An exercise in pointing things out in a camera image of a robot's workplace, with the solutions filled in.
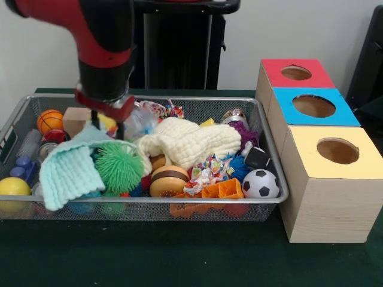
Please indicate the orange plastic toy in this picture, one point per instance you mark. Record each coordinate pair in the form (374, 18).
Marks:
(210, 194)

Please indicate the toy burger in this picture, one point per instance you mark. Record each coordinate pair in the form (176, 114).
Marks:
(168, 182)

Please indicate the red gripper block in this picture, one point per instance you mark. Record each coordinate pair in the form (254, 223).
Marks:
(116, 109)

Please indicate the small orange basketball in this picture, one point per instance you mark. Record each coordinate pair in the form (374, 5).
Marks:
(51, 121)

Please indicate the black stand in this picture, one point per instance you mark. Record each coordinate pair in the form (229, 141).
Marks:
(371, 72)

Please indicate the black and white soccer ball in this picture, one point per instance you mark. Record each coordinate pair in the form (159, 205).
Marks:
(261, 183)

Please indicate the clear shallow bin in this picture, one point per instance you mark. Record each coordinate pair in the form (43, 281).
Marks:
(197, 107)

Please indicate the purple plastic toy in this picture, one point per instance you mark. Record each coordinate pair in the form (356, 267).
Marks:
(23, 168)

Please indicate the wooden box with three holes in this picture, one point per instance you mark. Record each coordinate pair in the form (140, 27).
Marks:
(323, 209)

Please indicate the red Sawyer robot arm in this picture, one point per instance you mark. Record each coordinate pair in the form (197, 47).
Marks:
(102, 42)

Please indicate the small green spiky ball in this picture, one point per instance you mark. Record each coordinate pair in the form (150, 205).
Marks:
(119, 167)

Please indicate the yellow ball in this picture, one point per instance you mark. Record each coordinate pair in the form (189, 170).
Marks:
(13, 186)

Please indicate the dark green table cloth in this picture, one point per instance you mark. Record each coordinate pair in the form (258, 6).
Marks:
(179, 257)

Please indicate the cream yellow cloth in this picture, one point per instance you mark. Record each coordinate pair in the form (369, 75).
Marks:
(191, 143)

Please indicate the colourful dotted packet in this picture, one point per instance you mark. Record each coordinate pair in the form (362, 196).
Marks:
(209, 170)

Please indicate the mint green cloth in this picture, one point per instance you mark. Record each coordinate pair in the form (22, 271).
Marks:
(66, 176)

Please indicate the pale wooden block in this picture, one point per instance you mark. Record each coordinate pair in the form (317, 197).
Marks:
(73, 122)

